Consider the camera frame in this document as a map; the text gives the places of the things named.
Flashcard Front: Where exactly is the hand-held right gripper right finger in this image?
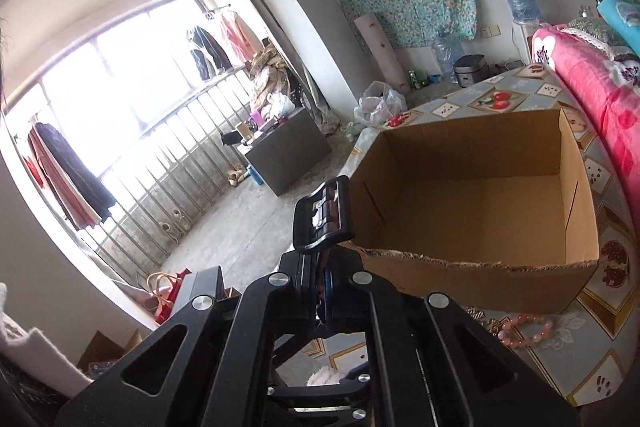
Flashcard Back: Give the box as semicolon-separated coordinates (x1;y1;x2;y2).
324;253;582;427

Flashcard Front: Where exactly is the hanging red garment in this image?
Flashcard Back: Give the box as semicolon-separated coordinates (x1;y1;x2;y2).
27;127;101;233

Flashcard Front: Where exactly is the grey lace cushion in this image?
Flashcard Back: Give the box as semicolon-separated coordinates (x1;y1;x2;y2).
565;17;640;62

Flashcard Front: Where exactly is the hanging dark jacket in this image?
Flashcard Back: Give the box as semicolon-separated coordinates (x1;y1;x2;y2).
187;26;233;82

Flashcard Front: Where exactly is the grey rice cooker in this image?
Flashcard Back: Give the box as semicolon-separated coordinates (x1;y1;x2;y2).
452;54;488;88

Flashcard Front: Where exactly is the white water dispenser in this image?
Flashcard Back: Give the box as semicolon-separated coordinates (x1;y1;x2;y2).
511;19;541;64

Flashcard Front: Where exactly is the clear empty water bottle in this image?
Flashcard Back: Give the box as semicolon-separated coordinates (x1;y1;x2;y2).
431;34;466;82

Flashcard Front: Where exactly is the grey cabinet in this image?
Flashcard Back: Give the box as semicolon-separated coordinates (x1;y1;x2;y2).
245;107;333;196

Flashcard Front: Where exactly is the pink floral blanket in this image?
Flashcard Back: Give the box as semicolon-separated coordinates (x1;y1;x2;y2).
531;24;640;208

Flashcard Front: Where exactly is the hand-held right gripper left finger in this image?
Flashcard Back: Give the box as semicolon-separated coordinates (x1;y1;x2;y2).
55;251;322;427

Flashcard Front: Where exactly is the brown cardboard box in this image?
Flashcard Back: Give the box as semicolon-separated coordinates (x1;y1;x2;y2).
342;108;600;314

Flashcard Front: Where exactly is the fruit patterned tablecloth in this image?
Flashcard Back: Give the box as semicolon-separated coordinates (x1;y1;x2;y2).
340;63;640;408

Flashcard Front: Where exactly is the pink orange bead bracelet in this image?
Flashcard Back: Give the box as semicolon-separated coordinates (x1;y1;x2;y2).
500;313;556;348

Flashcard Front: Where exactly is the hanging long dark coat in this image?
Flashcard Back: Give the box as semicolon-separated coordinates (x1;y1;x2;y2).
35;122;118;220

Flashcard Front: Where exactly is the red bag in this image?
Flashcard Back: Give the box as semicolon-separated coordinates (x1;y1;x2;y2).
155;272;193;325

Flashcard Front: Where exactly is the white plastic bag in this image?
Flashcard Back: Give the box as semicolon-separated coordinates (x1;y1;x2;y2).
354;81;408;128

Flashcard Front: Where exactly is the blue patterned pillow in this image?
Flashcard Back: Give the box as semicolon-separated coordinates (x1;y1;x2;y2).
597;0;640;52

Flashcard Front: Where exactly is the hanging pink garment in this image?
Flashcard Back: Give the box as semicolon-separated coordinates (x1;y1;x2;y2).
220;9;262;68

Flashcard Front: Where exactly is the pile of clothes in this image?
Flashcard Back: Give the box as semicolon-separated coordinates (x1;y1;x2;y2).
247;39;301;122

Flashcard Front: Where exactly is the metal balcony railing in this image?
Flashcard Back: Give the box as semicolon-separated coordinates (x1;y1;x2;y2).
75;62;281;273

